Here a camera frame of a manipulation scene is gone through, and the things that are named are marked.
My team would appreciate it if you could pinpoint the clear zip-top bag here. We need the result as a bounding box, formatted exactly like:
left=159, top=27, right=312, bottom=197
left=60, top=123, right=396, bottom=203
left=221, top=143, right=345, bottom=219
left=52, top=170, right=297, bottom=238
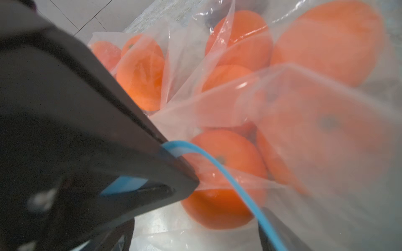
left=131, top=1, right=402, bottom=251
left=88, top=19, right=180, bottom=115

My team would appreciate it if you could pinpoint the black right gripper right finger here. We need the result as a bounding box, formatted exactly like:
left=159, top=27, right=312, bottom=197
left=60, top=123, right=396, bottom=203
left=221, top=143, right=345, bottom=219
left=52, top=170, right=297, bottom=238
left=258, top=208, right=312, bottom=251

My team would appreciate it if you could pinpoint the orange fruit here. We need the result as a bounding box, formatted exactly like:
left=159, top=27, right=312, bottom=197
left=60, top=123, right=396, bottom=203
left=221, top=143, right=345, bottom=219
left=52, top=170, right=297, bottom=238
left=181, top=130, right=268, bottom=230
left=256, top=86, right=397, bottom=195
left=201, top=65, right=253, bottom=93
left=205, top=10, right=273, bottom=71
left=121, top=33, right=164, bottom=58
left=116, top=49, right=165, bottom=112
left=270, top=1, right=385, bottom=87
left=89, top=41, right=121, bottom=72

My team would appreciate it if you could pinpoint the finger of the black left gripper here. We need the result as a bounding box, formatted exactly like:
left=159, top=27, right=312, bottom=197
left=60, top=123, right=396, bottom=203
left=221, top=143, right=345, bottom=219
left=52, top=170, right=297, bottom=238
left=1, top=1, right=199, bottom=251

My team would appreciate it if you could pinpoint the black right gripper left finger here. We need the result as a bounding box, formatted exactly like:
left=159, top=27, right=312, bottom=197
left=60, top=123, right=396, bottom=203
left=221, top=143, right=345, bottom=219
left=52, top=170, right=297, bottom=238
left=71, top=219, right=135, bottom=251

